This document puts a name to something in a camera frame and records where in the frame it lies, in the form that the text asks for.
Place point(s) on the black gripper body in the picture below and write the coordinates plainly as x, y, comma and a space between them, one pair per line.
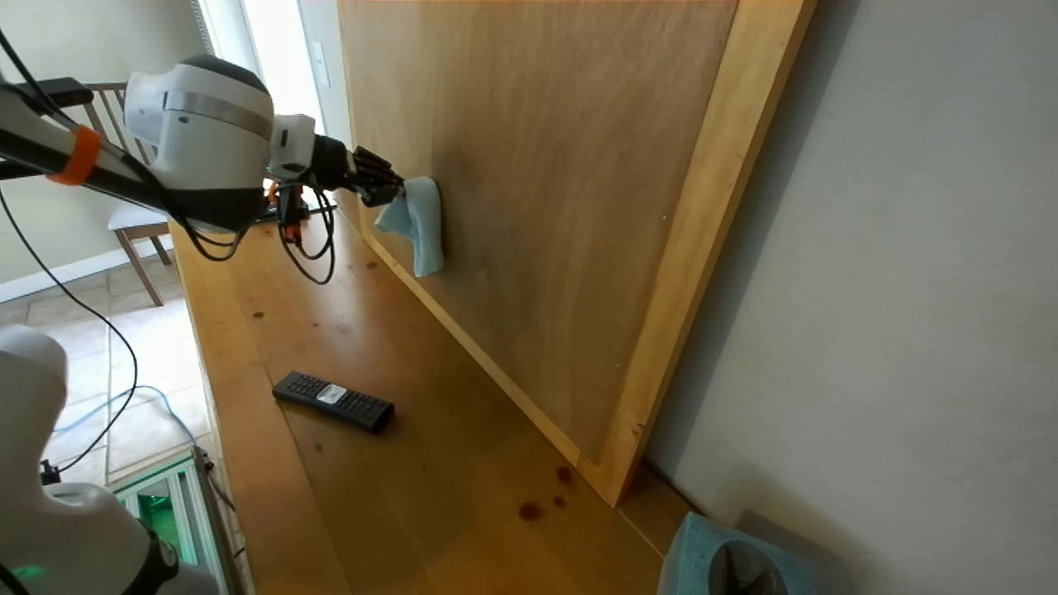
333, 162

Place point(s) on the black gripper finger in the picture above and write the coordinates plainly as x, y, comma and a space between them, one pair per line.
372, 171
377, 194

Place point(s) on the light blue paper towel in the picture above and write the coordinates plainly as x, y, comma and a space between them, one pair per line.
416, 219

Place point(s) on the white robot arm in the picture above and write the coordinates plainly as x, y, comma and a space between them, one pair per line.
198, 144

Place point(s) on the upright wooden board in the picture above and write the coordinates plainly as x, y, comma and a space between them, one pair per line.
590, 156

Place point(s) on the black remote control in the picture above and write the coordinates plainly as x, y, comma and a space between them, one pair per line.
334, 401

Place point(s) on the light blue tissue box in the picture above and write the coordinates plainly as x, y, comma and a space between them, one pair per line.
713, 561

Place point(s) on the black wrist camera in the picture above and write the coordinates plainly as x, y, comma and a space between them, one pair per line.
289, 209

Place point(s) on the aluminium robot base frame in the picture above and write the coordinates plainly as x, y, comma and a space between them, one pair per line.
175, 500

